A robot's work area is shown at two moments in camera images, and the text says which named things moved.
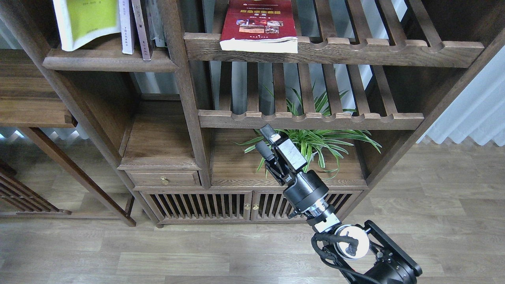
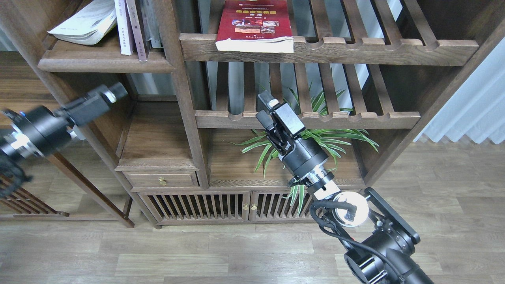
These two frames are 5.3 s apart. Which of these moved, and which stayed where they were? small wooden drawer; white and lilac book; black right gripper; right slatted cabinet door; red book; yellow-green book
Moved: yellow-green book; black right gripper
Stayed: red book; small wooden drawer; right slatted cabinet door; white and lilac book
